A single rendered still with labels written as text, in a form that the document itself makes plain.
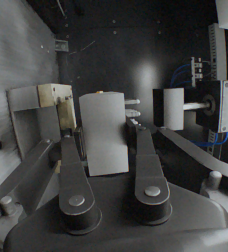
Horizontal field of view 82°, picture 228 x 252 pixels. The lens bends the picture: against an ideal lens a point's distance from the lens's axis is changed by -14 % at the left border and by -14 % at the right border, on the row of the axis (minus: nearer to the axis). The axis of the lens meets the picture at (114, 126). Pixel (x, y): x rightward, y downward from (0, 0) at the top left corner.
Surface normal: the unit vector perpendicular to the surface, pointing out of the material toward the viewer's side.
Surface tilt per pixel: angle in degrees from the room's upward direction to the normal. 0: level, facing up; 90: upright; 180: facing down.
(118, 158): 89
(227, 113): 90
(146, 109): 90
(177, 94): 90
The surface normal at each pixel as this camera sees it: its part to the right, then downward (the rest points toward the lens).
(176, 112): 0.10, 0.24
